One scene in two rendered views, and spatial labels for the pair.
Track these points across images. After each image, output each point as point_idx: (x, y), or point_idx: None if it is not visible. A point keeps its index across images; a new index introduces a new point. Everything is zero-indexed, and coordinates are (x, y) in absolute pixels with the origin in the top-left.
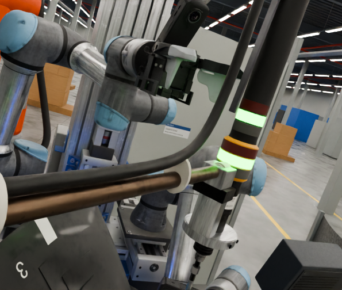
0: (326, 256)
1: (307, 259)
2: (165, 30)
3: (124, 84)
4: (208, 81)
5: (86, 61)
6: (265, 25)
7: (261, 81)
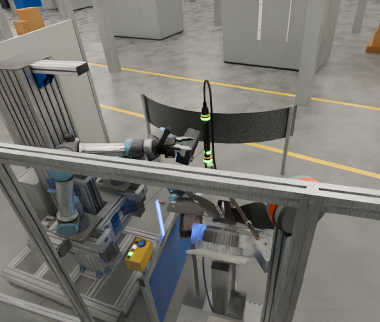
0: (191, 137)
1: (190, 144)
2: (163, 139)
3: (144, 156)
4: (181, 143)
5: (91, 152)
6: (205, 137)
7: (208, 145)
